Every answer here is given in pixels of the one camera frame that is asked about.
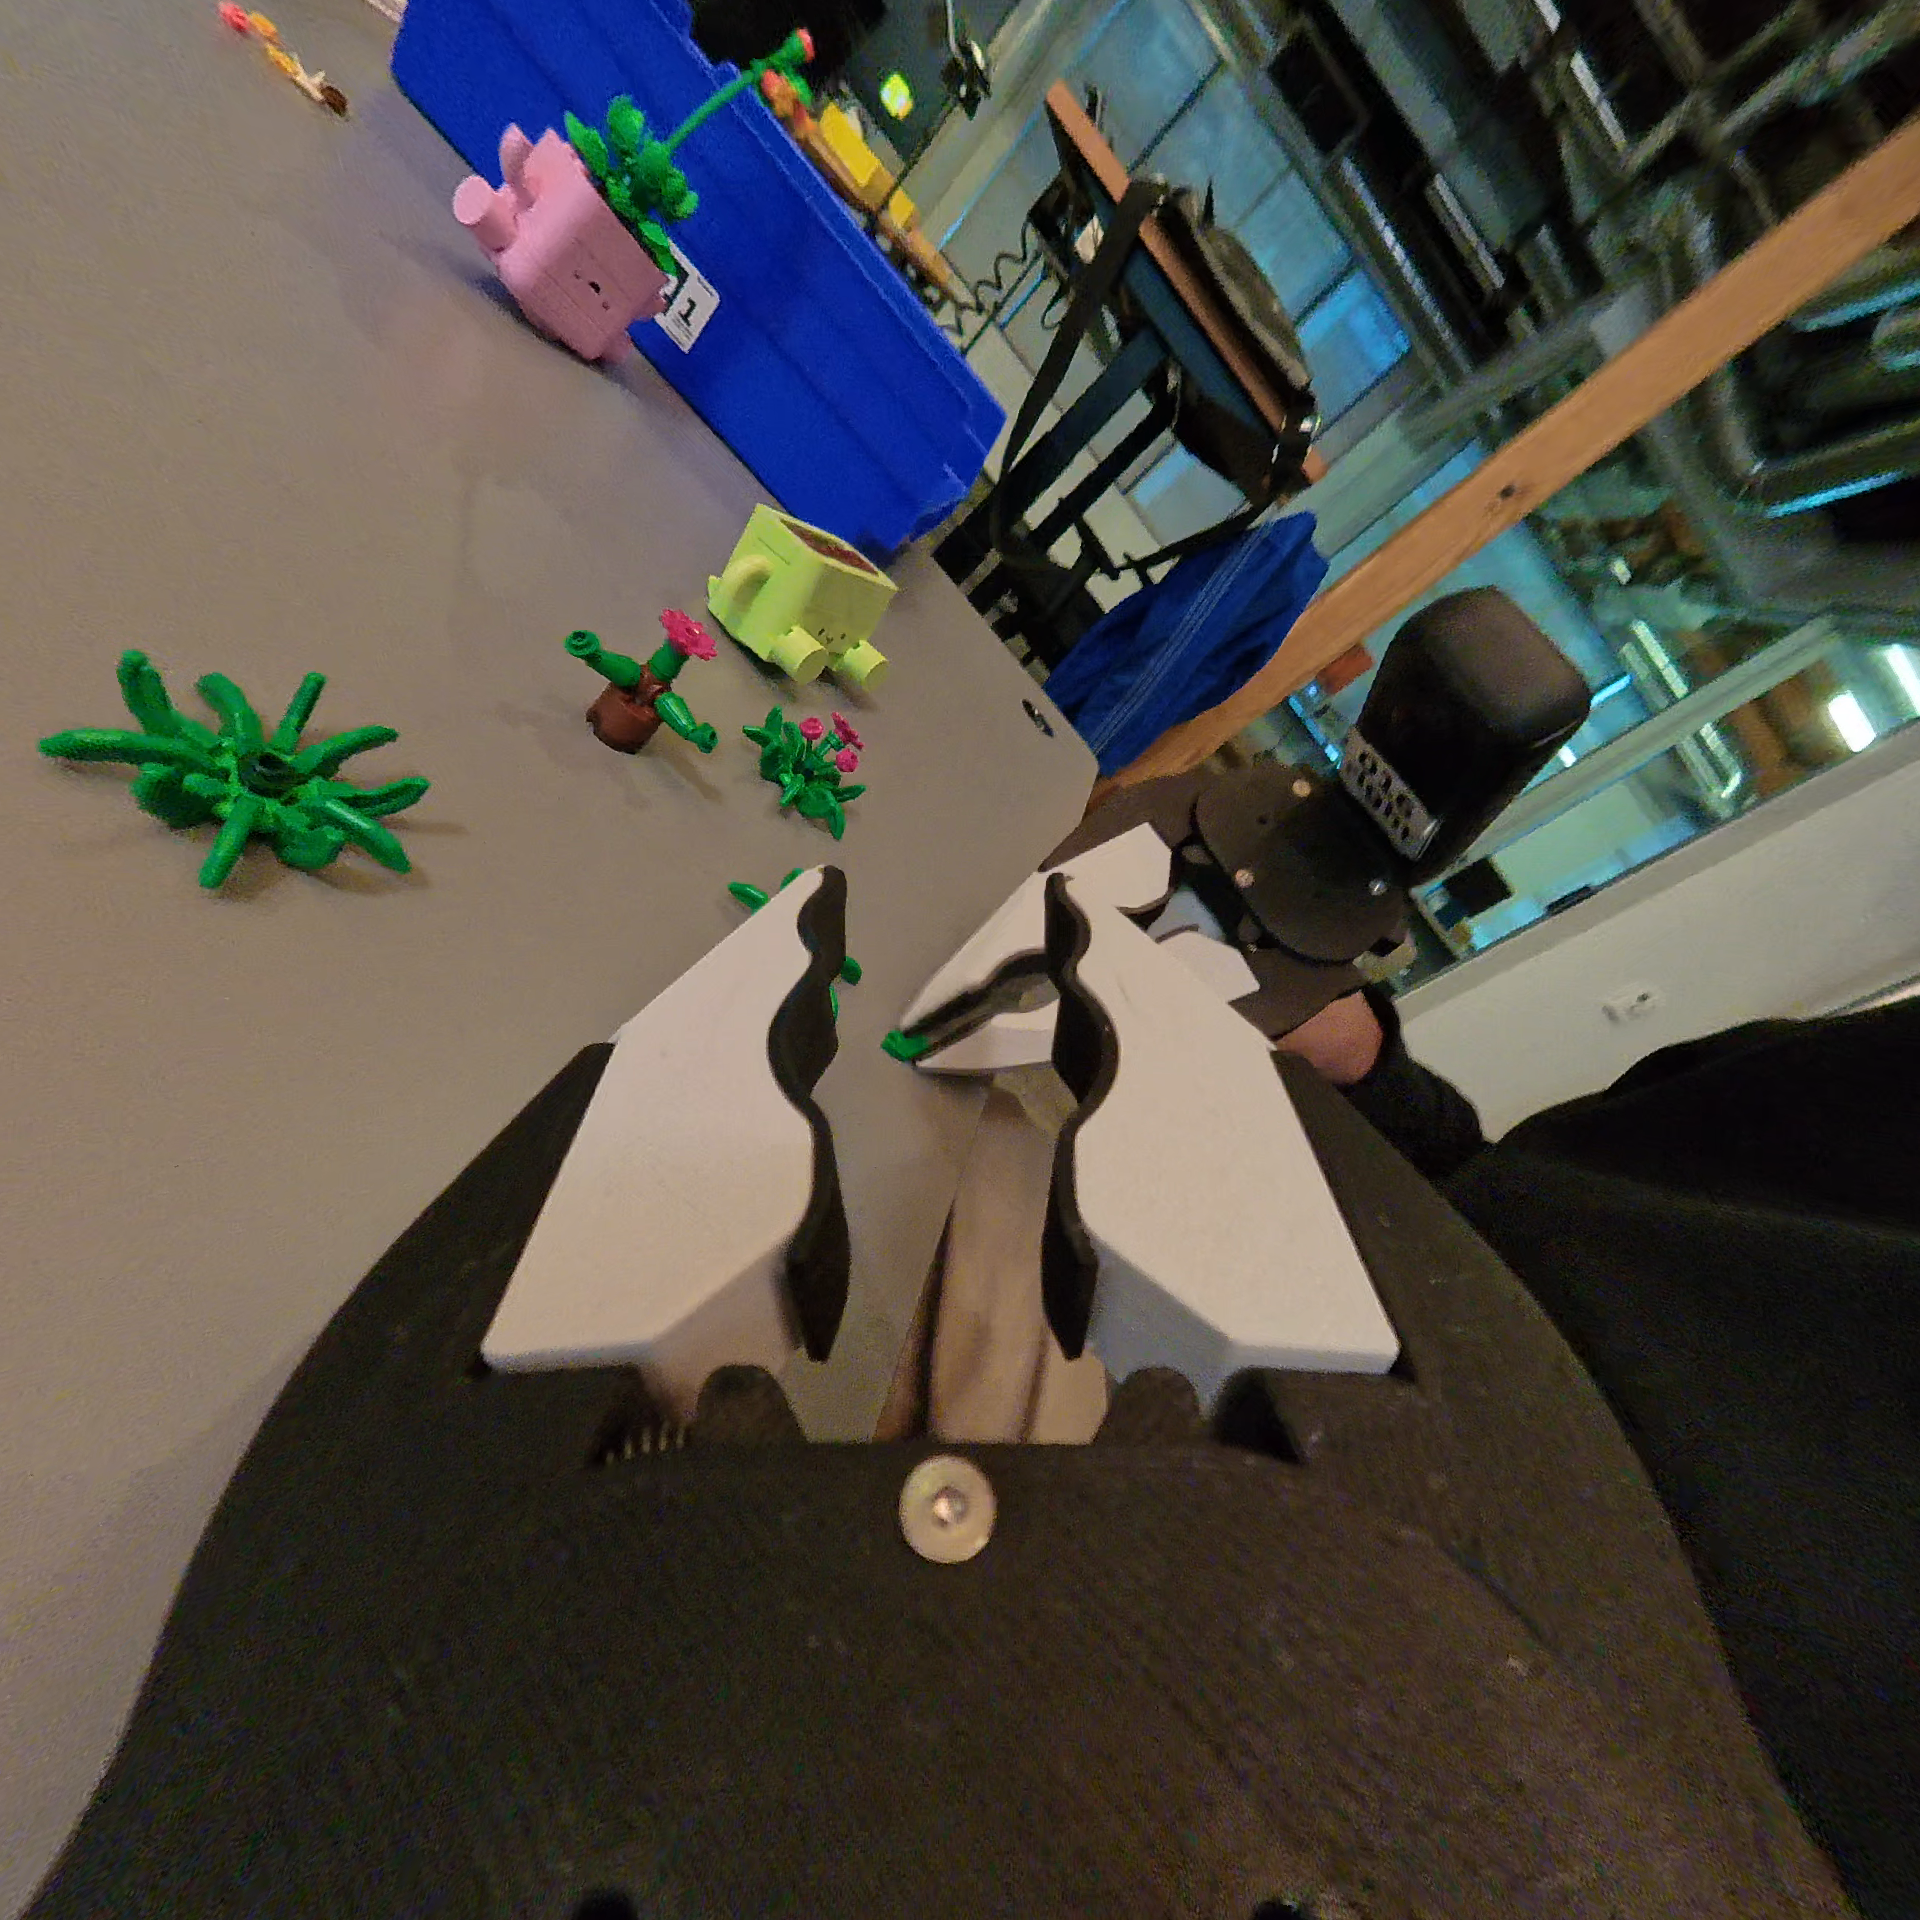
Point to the large green toy leaf plant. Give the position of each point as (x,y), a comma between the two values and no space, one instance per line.
(203,780)

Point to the person's right forearm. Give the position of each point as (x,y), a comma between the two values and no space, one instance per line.
(1419,1110)

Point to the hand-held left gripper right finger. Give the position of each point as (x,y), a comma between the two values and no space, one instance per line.
(1230,1200)

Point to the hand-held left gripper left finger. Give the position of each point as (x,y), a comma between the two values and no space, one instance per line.
(661,1200)

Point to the green toy bush pink flowers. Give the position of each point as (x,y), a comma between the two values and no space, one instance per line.
(803,780)

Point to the person's right leg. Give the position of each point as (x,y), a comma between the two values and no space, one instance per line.
(991,1289)

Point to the blue cloth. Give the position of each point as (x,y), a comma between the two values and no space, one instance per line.
(1186,644)

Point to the metal storage rack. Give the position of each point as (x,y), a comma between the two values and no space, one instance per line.
(1652,119)

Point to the yellow box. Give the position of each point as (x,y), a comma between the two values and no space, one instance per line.
(862,159)

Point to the person's right hand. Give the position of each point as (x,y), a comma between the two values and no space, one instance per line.
(1343,1042)

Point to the toy flower in brown pot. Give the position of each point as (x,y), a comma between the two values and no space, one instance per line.
(627,723)

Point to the lime green toy pot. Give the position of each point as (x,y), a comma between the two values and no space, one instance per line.
(780,599)

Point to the wooden beam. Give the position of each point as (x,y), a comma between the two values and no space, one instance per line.
(1652,382)

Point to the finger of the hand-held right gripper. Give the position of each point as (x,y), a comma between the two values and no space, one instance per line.
(1209,967)
(1126,870)

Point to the scattered small toy pieces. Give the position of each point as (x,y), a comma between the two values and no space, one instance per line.
(327,95)

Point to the large blue storage bin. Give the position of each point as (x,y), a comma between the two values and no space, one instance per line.
(841,346)

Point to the small green toy leaf plant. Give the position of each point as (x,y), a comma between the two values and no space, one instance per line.
(750,897)

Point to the white wall socket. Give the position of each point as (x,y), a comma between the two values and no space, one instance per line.
(1630,1003)

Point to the long-stemmed green toy plant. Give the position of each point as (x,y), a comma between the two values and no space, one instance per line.
(639,172)

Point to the pink toy pot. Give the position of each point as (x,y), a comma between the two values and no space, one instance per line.
(557,255)

